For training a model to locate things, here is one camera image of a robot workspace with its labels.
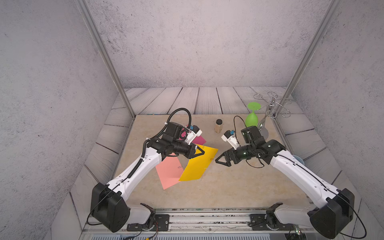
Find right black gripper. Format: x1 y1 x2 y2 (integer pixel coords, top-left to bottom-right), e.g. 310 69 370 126
214 145 256 167

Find yellow paper sheet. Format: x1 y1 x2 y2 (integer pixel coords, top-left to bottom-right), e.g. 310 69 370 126
179 145 218 182

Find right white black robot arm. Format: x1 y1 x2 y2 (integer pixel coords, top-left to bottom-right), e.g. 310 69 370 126
215 126 359 239

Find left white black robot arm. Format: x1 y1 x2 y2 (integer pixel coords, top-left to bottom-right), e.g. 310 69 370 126
90 108 205 233

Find magenta paper sheet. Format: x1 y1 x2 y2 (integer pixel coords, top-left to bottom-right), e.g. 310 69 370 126
180 129 207 145

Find salmon pink paper sheet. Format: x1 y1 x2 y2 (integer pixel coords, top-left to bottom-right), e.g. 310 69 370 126
156 157 184 190

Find small black-capped bottle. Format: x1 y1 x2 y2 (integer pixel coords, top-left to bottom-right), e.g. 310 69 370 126
215 119 223 133

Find green plastic wine glass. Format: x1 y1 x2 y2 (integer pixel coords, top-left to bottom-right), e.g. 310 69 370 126
245 102 261 127

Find light blue cup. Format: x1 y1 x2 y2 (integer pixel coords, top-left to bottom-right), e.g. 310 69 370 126
293 155 305 166

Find chrome glass holder stand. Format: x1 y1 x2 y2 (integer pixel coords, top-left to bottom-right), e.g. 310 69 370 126
254 91 292 140

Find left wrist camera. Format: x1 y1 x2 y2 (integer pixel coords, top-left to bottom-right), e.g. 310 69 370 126
185 125 202 145

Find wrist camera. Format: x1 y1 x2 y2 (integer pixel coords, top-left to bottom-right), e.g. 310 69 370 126
221 130 240 150
185 125 202 145

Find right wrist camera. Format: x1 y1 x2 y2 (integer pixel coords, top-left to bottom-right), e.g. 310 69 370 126
221 130 240 150

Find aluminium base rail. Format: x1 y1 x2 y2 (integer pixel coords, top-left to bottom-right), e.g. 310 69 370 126
81 209 324 240

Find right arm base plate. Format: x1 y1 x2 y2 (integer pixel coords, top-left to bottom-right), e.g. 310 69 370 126
248 214 295 232

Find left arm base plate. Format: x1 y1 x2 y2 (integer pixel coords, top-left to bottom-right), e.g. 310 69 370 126
127 214 170 232

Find right aluminium frame post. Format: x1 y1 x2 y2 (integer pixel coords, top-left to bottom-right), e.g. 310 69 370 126
275 0 343 118

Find aluminium frame post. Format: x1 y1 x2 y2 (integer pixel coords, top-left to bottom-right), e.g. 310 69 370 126
75 0 136 119
275 0 343 118

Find left aluminium frame post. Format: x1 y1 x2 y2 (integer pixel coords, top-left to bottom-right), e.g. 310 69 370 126
75 0 136 119

